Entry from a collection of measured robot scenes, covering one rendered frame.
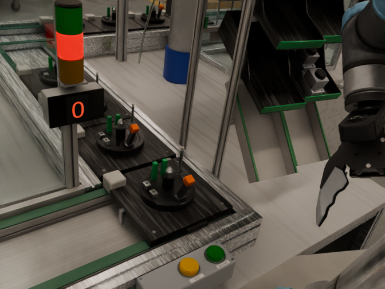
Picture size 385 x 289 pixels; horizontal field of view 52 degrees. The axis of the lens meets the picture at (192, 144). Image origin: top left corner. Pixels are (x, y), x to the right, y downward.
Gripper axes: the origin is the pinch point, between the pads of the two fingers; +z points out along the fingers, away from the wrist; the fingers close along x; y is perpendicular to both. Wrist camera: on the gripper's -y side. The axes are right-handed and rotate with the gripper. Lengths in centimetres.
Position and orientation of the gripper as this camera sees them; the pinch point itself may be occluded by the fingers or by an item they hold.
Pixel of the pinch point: (371, 230)
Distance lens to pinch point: 61.8
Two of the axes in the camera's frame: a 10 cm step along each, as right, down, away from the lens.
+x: -8.5, 0.6, 5.2
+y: 5.2, 2.3, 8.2
